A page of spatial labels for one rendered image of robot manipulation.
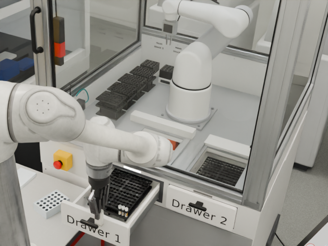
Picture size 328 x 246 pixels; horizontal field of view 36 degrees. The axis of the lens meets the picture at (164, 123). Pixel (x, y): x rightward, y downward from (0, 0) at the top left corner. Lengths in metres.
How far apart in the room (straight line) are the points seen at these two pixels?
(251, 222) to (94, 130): 0.89
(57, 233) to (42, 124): 1.08
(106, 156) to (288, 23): 0.70
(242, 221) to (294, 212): 1.52
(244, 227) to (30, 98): 1.21
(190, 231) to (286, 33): 0.96
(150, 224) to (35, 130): 1.25
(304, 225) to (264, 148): 1.69
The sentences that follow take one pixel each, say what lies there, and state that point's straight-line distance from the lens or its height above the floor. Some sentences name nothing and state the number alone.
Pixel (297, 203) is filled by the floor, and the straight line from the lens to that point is 3.59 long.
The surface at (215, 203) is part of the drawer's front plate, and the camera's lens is 1.98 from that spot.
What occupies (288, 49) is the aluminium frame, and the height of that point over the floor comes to 1.61.
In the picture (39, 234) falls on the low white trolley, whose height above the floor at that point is 0.76.
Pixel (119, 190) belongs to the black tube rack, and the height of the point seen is 0.90.
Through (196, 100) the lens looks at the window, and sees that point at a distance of 1.82.
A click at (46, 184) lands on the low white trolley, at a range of 2.31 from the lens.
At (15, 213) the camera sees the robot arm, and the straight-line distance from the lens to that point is 1.30.
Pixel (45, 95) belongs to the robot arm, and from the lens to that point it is 1.04.
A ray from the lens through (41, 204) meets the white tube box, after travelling 2.16.
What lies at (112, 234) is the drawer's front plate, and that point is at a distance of 1.90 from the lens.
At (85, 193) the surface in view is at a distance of 2.04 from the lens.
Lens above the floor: 2.20
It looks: 32 degrees down
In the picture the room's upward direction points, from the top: 5 degrees clockwise
